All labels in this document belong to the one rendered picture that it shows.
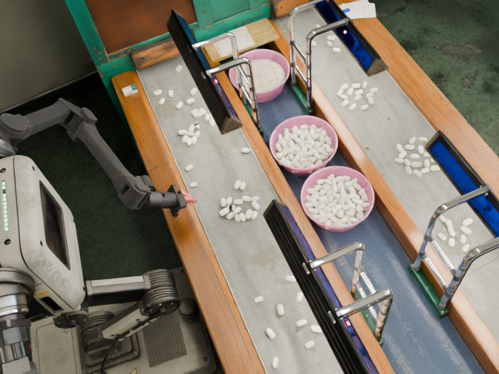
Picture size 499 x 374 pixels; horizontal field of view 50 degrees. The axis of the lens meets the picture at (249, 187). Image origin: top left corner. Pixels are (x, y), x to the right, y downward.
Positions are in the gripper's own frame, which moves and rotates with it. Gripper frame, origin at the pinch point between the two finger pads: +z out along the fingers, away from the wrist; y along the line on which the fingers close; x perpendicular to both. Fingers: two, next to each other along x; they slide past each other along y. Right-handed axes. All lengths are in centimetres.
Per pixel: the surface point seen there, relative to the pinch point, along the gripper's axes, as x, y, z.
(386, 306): -38, -68, 15
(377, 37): -59, 48, 85
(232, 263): 4.9, -24.3, 9.0
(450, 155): -68, -37, 42
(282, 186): -15.0, -4.3, 29.7
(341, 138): -34, 6, 53
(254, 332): 7, -50, 7
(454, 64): -48, 75, 193
